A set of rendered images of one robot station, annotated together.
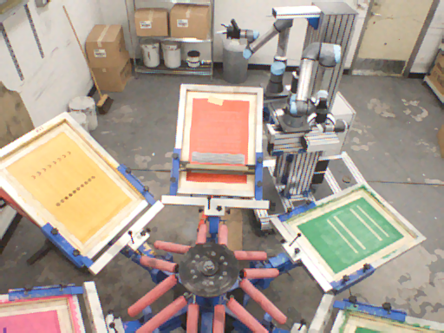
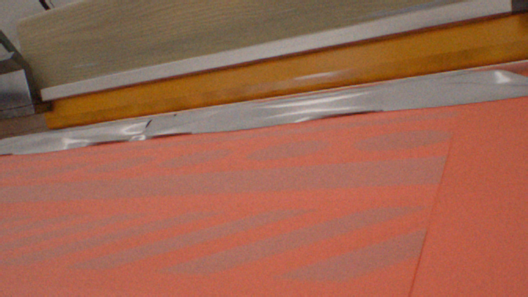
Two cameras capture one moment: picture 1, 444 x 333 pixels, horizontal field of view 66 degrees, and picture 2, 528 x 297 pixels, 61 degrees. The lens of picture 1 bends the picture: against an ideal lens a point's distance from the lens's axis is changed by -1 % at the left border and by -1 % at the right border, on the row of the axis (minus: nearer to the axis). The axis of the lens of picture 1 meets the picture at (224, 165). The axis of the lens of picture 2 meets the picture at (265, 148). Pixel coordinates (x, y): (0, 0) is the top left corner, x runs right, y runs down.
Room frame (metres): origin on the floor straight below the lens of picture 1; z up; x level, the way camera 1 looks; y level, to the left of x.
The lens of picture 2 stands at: (1.91, 0.20, 1.37)
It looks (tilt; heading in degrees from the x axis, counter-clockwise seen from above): 37 degrees down; 213
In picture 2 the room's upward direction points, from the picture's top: 27 degrees counter-clockwise
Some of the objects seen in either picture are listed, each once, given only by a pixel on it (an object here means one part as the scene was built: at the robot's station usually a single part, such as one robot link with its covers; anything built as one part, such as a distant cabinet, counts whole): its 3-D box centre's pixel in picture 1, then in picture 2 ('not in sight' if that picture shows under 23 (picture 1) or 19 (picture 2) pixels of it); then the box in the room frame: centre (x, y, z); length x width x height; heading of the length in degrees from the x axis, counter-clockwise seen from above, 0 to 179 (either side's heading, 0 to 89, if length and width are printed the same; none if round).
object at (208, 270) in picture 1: (209, 320); not in sight; (0.88, 0.05, 0.67); 0.39 x 0.39 x 1.35
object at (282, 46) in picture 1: (283, 41); not in sight; (2.80, -0.44, 1.63); 0.15 x 0.12 x 0.55; 167
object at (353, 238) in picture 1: (336, 231); not in sight; (1.33, -0.73, 1.05); 1.08 x 0.61 x 0.23; 120
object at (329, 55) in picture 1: (322, 81); not in sight; (2.17, -0.65, 1.63); 0.15 x 0.12 x 0.55; 79
